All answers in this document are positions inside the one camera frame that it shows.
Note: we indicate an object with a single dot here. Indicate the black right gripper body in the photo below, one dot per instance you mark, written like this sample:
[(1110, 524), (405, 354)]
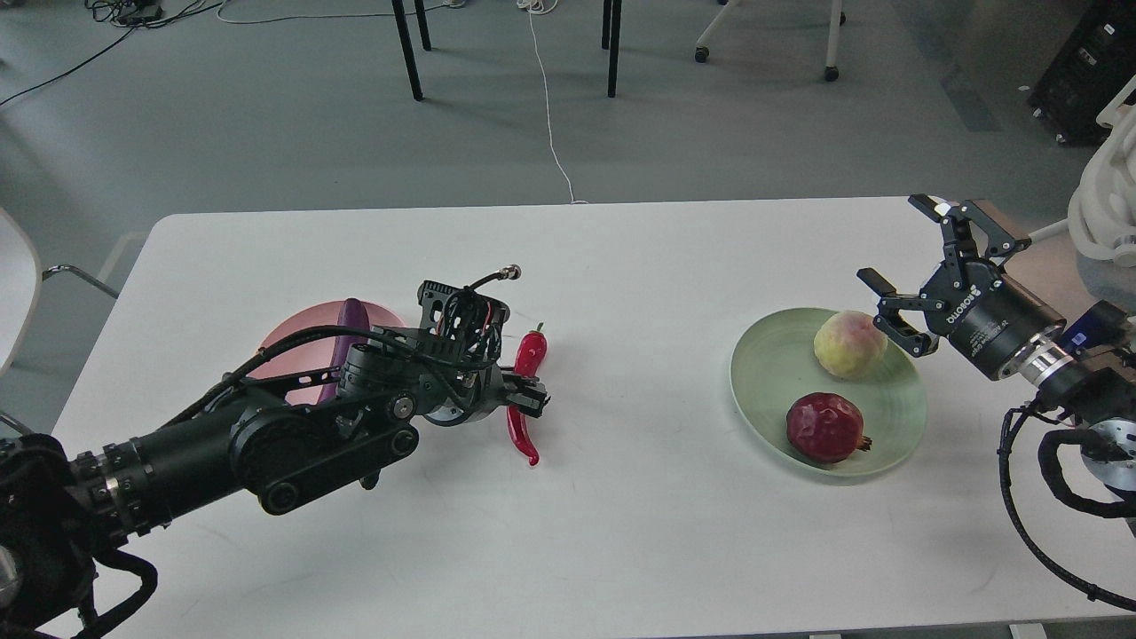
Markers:
[(988, 317)]

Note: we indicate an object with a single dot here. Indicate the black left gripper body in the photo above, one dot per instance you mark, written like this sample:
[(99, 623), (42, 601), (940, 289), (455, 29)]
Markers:
[(478, 395)]

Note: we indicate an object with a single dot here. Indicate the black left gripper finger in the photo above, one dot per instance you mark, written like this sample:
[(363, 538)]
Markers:
[(527, 393)]

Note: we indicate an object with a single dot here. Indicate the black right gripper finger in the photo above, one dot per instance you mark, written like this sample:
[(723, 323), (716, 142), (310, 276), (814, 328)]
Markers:
[(977, 239), (889, 320)]

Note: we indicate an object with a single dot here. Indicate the red chili pepper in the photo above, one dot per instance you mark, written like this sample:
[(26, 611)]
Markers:
[(531, 352)]

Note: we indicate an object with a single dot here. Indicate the yellow-pink peach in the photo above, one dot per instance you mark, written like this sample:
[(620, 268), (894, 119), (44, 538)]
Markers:
[(848, 345)]

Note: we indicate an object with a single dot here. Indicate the red pomegranate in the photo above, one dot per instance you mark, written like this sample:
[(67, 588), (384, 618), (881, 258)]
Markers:
[(826, 427)]

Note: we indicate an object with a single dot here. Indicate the purple eggplant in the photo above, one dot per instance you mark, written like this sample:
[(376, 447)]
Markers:
[(352, 314)]

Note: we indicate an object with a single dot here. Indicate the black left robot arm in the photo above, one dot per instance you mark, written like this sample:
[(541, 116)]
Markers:
[(319, 409)]

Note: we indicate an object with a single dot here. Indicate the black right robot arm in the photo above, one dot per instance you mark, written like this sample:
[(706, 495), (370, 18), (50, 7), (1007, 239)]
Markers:
[(1082, 372)]

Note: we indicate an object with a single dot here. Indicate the green plate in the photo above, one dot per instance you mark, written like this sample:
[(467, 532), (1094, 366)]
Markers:
[(773, 365)]

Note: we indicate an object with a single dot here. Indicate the white chair right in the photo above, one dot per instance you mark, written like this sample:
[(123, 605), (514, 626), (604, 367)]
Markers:
[(1100, 216)]

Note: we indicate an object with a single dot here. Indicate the white chair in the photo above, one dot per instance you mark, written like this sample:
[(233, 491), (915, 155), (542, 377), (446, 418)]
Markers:
[(1100, 216), (53, 311)]

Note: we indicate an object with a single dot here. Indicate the black equipment case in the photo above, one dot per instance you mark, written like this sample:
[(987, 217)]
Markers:
[(1092, 66)]

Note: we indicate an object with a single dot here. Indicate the black table legs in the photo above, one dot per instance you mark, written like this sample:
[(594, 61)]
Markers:
[(609, 42)]

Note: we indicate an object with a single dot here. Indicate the white chair left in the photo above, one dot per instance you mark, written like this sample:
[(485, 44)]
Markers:
[(53, 311)]

